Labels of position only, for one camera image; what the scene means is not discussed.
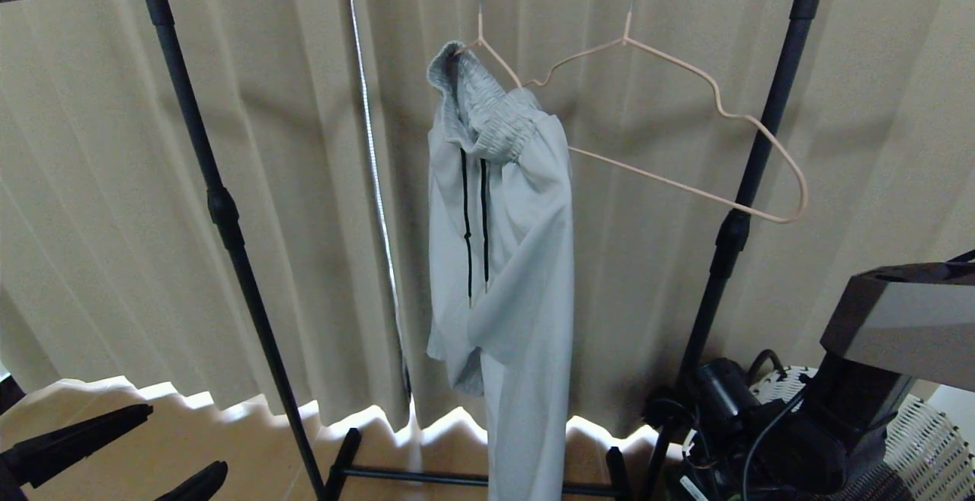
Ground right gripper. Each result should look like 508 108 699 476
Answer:
664 448 762 501

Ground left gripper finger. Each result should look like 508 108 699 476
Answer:
155 461 229 501
0 404 154 488

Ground pale grey shorts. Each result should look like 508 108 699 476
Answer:
425 40 576 501

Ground pink clothes hanger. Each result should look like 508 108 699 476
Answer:
522 0 808 225
456 0 526 91

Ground white laundry basket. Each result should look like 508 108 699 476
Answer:
750 366 975 501

